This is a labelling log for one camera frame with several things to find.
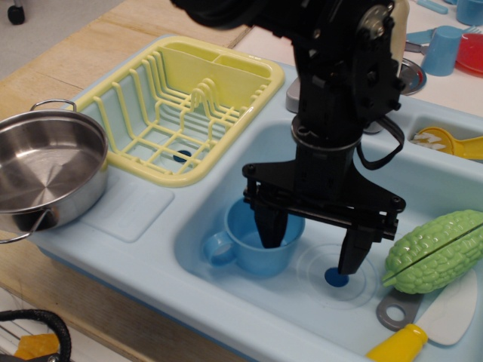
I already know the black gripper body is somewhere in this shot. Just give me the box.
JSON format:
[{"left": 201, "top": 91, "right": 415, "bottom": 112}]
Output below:
[{"left": 242, "top": 117, "right": 405, "bottom": 241}]

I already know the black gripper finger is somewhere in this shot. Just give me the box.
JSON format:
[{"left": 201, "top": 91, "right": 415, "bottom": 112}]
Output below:
[
  {"left": 254, "top": 209, "right": 288, "bottom": 249},
  {"left": 338, "top": 228, "right": 372, "bottom": 275}
]

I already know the blue plastic cup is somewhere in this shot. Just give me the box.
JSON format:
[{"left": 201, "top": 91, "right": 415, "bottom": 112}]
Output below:
[{"left": 202, "top": 199, "right": 305, "bottom": 277}]

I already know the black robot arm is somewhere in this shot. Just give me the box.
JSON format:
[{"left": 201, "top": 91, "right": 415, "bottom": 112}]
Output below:
[{"left": 177, "top": 1, "right": 405, "bottom": 275}]

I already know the light blue upturned cup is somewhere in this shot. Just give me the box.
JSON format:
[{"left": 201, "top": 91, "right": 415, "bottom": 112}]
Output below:
[{"left": 421, "top": 26, "right": 463, "bottom": 77}]

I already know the blue cup top right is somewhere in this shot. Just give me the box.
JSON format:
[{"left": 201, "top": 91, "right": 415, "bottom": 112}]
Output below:
[{"left": 456, "top": 0, "right": 483, "bottom": 26}]

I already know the stainless steel pan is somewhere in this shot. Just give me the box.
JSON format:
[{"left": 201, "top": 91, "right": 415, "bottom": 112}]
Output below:
[{"left": 1, "top": 100, "right": 108, "bottom": 244}]

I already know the green toy bitter gourd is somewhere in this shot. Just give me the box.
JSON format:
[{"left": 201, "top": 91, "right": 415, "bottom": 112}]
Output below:
[{"left": 382, "top": 210, "right": 482, "bottom": 294}]

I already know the grey toy faucet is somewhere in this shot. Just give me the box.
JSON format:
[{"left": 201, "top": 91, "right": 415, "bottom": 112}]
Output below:
[{"left": 285, "top": 78, "right": 383, "bottom": 135}]

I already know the light blue toy sink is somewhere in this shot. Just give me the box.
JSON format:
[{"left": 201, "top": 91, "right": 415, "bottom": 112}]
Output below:
[{"left": 32, "top": 65, "right": 482, "bottom": 361}]

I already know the small metal lid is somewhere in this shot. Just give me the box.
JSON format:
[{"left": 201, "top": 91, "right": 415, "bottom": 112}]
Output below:
[{"left": 400, "top": 58, "right": 426, "bottom": 96}]

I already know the yellow toy scoop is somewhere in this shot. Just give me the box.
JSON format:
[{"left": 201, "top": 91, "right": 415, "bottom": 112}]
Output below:
[{"left": 411, "top": 127, "right": 482, "bottom": 161}]

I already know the yellow dish rack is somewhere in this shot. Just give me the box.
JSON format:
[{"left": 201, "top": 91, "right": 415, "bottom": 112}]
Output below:
[{"left": 75, "top": 36, "right": 285, "bottom": 187}]

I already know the cream toy detergent bottle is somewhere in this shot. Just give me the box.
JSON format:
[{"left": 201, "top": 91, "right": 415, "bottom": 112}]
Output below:
[{"left": 390, "top": 0, "right": 410, "bottom": 65}]

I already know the plywood board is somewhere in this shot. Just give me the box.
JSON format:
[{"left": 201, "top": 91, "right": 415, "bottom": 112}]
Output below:
[{"left": 97, "top": 0, "right": 254, "bottom": 49}]

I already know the orange tape piece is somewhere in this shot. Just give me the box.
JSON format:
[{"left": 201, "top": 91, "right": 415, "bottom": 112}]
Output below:
[{"left": 14, "top": 333, "right": 60, "bottom": 360}]

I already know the black caster wheel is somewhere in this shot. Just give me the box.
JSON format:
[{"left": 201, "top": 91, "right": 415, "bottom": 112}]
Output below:
[{"left": 8, "top": 5, "right": 25, "bottom": 26}]

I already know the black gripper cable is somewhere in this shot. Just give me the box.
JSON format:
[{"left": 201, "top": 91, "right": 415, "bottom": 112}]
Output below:
[{"left": 354, "top": 115, "right": 406, "bottom": 171}]

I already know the grey toy utensil handle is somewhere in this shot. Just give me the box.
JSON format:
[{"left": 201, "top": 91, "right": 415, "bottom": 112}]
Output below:
[{"left": 376, "top": 289, "right": 423, "bottom": 331}]

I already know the white toy knife yellow handle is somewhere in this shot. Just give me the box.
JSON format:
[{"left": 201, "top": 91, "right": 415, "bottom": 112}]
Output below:
[{"left": 366, "top": 270, "right": 478, "bottom": 362}]

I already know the black cable loop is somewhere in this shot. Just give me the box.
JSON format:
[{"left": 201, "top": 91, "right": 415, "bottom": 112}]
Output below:
[{"left": 0, "top": 308, "right": 72, "bottom": 362}]

